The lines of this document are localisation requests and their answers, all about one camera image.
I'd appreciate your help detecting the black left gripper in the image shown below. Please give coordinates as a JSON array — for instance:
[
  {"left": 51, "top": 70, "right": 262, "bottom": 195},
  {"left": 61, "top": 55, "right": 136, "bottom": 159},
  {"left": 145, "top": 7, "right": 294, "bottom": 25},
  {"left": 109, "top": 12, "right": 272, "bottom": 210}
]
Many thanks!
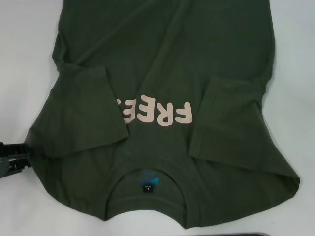
[{"left": 0, "top": 142, "right": 32, "bottom": 184}]

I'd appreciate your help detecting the dark green printed t-shirt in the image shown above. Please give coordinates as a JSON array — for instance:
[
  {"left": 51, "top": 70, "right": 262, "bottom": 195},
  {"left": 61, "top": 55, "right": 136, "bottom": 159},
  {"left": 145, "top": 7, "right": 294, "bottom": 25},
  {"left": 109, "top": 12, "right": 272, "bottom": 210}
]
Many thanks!
[{"left": 26, "top": 0, "right": 302, "bottom": 223}]

